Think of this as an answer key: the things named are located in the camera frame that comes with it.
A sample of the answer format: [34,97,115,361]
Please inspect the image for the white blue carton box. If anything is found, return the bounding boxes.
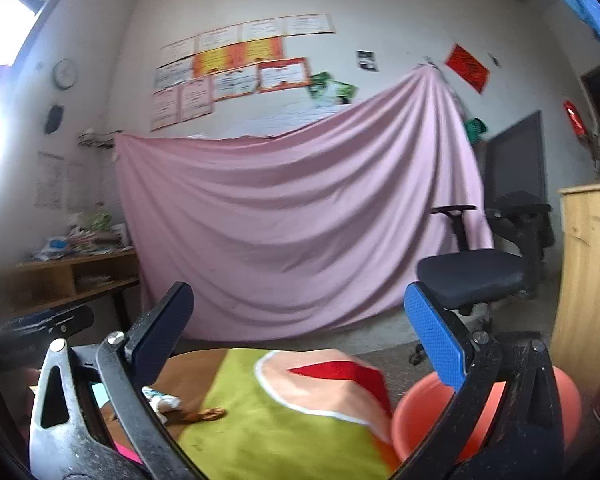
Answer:
[142,386,182,414]

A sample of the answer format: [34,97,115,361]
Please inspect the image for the pink plastic basin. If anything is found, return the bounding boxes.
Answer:
[391,366,582,462]

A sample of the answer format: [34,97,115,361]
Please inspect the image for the pile of papers on shelf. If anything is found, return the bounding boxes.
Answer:
[30,202,132,261]

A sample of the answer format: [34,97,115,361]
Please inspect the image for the black office chair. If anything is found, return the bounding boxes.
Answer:
[415,110,555,334]

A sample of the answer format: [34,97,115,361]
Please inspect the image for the colourful patchwork rug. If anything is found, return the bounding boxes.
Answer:
[29,346,401,480]

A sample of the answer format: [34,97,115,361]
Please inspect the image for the pink hanging sheet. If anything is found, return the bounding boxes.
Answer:
[114,65,481,342]

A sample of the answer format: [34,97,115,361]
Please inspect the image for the green hanging bag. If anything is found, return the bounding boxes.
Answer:
[465,117,489,145]

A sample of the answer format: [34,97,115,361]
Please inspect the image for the red fire extinguisher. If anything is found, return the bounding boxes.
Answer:
[562,100,588,139]

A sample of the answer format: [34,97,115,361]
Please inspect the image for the wooden wall shelf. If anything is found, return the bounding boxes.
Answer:
[0,249,140,328]

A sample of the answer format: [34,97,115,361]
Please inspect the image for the wall calendar sheets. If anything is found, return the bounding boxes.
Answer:
[34,152,88,212]

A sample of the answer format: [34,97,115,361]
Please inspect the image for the metal wall rack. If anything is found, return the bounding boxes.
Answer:
[78,128,121,150]

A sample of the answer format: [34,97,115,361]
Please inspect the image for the black cap on wall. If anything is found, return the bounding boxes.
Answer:
[44,104,65,134]

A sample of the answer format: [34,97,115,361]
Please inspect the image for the round wall clock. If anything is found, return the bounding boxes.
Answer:
[52,58,79,91]

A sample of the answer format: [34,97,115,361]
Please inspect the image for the red paper wall decoration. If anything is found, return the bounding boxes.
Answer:
[445,44,490,93]

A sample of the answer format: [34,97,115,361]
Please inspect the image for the certificates on wall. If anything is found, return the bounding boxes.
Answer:
[150,13,336,131]

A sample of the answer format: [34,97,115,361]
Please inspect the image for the green photos on wall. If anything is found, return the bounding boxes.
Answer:
[308,72,358,107]

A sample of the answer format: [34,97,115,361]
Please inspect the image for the small dark wall picture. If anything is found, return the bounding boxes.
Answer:
[356,50,379,72]

